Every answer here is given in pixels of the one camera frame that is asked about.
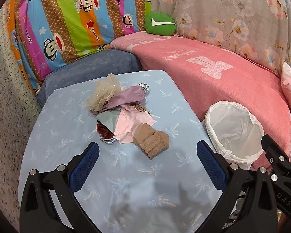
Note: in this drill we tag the pink cloth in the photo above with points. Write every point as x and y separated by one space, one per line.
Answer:
128 121

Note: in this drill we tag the dark red scrunchie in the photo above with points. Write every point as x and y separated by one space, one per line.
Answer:
105 134

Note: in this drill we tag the tan stocking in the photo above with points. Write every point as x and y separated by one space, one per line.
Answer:
152 142

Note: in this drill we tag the mauve cloth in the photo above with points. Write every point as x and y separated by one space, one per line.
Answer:
132 95

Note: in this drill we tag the grey floral sheet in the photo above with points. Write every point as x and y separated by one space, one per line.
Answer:
259 30

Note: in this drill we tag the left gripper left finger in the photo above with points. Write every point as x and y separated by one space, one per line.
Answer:
38 212

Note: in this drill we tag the light blue palm tablecloth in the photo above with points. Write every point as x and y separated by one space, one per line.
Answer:
126 191

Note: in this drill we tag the patterned white rolled sock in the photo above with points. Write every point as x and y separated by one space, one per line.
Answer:
144 86

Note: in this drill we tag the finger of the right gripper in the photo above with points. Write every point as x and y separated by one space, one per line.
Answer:
281 166

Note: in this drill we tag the white lined trash bin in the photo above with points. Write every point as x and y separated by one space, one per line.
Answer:
235 133

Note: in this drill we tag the colourful monkey cartoon sheet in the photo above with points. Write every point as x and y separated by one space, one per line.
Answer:
49 34

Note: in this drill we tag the brown frilly scrunchie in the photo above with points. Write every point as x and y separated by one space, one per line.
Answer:
141 108

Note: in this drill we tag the green check mark cushion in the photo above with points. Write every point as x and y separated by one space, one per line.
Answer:
160 24

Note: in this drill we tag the pink bow blanket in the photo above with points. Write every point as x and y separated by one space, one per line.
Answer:
207 74

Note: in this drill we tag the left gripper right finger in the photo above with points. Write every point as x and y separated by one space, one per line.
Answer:
258 211

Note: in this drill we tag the blue-grey velvet cushion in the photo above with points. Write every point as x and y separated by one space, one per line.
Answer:
94 66

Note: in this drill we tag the grey-green cloth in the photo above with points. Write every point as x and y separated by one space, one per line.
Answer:
109 119

